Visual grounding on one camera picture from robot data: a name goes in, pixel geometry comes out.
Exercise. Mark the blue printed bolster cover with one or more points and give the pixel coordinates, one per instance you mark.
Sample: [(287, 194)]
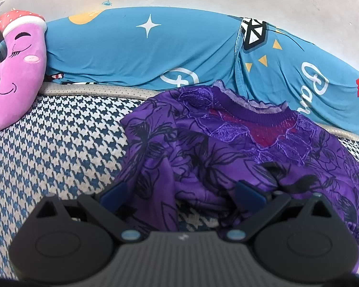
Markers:
[(122, 53)]

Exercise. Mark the purple floral shirt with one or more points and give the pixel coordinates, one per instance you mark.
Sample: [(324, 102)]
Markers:
[(197, 143)]

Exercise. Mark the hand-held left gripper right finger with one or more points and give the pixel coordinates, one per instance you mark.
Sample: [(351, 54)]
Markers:
[(248, 195)]

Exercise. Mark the pink moon plush pillow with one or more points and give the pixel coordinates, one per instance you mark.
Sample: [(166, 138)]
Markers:
[(21, 74)]

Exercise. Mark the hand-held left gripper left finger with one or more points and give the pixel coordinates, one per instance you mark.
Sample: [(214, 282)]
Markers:
[(113, 192)]

